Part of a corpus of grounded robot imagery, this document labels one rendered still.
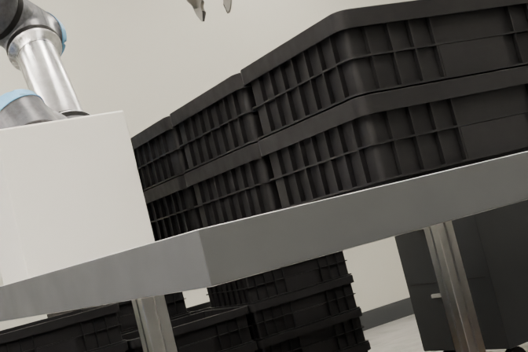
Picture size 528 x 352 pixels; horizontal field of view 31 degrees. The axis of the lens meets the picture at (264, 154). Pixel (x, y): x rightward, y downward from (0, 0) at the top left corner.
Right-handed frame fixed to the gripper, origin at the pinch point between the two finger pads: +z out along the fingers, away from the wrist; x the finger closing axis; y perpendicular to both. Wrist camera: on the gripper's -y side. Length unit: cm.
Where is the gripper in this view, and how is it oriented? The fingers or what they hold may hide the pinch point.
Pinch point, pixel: (215, 12)
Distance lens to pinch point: 197.7
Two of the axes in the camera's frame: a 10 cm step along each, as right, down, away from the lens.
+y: -3.5, 0.1, -9.4
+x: 9.1, -2.5, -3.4
